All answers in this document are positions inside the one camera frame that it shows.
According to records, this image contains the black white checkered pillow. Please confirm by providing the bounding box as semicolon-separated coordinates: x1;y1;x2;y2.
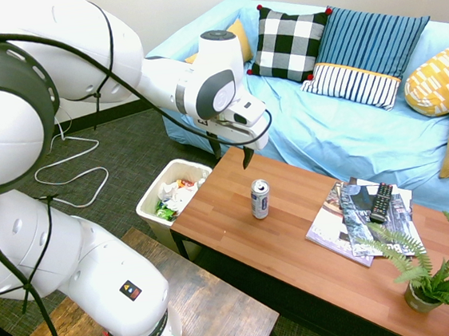
239;0;340;89

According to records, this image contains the blue striped pillow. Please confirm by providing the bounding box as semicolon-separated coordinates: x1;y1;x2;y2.
292;0;440;121

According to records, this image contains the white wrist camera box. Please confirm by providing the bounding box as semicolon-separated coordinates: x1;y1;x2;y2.
220;94;270;131

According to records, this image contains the white plastic trash bin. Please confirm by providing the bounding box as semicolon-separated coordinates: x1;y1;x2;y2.
130;155;223;266

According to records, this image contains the wooden coffee table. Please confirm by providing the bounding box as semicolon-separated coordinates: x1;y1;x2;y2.
161;123;449;336

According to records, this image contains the white floor cable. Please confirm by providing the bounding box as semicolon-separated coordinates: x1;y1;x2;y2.
27;108;113;213

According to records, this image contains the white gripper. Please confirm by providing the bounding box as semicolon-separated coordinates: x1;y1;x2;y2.
202;109;274;175

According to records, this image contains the black remote control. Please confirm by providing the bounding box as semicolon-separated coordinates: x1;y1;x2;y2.
366;181;398;225

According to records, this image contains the silver drink can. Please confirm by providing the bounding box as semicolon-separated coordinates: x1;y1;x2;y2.
248;178;274;221

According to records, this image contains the dark cover magazine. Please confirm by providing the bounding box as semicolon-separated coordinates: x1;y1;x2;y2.
337;176;427;263

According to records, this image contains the green snack wrapper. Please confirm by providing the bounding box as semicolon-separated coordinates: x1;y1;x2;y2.
154;200;180;224

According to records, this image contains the sofa with light blue cover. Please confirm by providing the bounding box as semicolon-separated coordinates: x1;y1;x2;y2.
138;0;449;256

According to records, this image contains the rustic dark wooden table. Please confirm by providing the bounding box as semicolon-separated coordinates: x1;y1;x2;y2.
0;212;282;336

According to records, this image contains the crumpled white paper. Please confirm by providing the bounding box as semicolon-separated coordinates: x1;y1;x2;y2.
156;177;198;212

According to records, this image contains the orange snack wrapper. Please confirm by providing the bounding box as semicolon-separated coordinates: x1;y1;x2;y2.
175;176;199;192

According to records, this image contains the plain yellow pillow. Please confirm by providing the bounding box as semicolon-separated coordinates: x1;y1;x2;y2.
181;15;255;69

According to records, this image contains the yellow white patterned bolster pillow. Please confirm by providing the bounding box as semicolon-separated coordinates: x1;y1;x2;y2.
399;38;449;121

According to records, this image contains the stack of magazines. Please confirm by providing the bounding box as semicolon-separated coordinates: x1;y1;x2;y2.
300;179;377;275

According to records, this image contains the potted green fern plant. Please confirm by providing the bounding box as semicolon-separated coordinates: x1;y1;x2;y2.
351;200;449;336

